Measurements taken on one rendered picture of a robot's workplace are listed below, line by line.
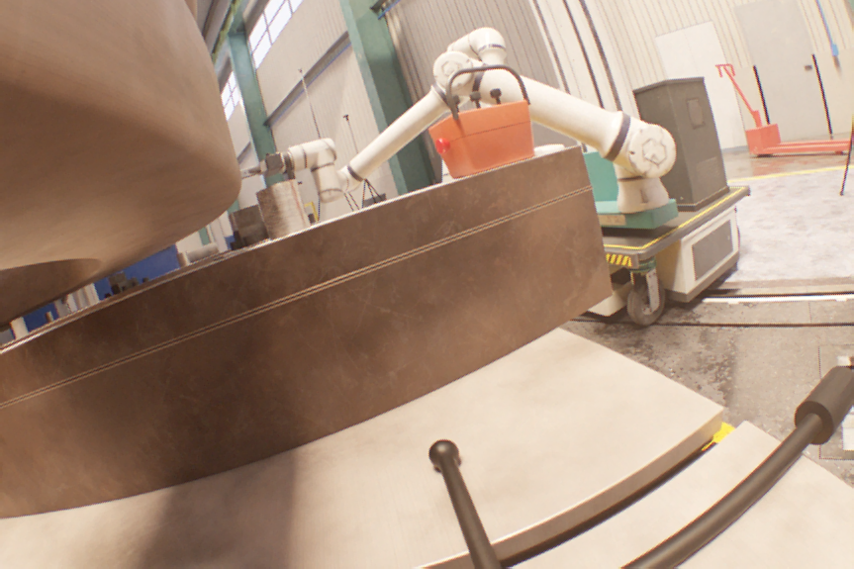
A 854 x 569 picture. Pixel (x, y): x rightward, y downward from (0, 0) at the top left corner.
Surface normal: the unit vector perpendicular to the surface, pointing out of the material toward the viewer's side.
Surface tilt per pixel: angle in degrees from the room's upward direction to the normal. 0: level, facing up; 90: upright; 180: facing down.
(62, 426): 90
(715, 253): 90
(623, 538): 0
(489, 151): 97
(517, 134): 97
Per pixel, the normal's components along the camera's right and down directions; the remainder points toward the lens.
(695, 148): 0.32, 0.07
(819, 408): -0.95, 0.29
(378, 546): -0.29, -0.94
